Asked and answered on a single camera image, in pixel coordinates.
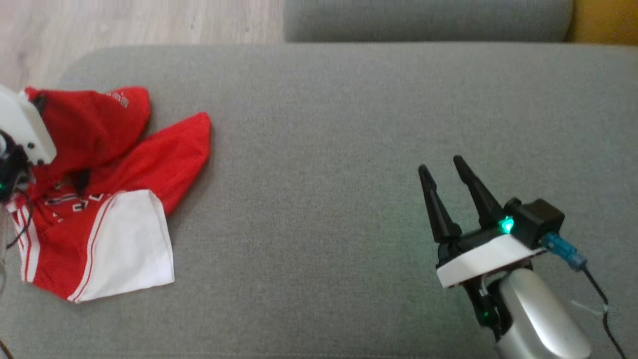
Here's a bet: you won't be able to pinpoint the blue right camera cable plug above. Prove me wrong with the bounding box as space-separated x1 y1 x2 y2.
540 232 588 273

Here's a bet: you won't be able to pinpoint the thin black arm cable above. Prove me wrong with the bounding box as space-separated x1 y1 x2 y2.
0 195 34 251
582 268 630 359

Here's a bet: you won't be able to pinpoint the red shorts with white stripes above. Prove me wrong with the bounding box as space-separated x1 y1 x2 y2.
24 86 152 186

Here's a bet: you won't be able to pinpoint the mustard yellow cushion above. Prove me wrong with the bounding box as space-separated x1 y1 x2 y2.
565 0 638 46

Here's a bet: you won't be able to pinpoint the white right cable label tag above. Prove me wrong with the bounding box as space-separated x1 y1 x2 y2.
570 298 610 318

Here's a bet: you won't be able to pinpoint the grey fabric sofa back cushion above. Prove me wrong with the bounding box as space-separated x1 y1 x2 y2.
283 0 574 43

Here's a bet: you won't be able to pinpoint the red white basketball jersey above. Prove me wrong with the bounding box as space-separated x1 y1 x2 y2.
7 112 213 304

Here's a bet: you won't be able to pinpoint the grey fabric sofa seat cushion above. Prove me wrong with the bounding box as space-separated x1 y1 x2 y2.
0 42 638 359

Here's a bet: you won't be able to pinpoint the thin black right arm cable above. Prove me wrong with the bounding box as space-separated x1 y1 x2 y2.
582 268 630 359

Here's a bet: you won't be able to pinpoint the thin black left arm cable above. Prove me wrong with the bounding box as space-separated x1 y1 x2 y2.
0 195 34 251

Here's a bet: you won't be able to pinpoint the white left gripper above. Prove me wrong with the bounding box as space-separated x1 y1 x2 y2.
0 85 92 198

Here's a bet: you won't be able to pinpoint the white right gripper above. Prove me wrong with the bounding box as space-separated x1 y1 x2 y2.
418 156 547 290

